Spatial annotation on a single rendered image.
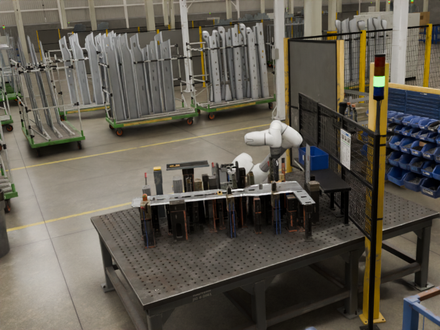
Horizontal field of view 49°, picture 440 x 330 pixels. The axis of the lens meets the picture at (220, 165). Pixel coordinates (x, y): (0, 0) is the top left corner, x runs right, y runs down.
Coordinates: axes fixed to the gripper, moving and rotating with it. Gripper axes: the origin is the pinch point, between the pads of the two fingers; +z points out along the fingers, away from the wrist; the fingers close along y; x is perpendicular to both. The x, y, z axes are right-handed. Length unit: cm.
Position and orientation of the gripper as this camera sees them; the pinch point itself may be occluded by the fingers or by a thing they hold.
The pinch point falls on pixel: (275, 177)
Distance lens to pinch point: 396.9
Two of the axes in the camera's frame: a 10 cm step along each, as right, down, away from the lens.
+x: 9.9, -1.0, 1.0
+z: 0.6, 9.5, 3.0
